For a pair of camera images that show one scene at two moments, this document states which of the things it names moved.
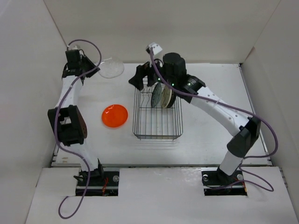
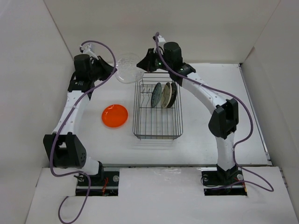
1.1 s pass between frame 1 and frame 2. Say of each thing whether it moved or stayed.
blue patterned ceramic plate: stayed
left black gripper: moved
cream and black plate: stayed
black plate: stayed
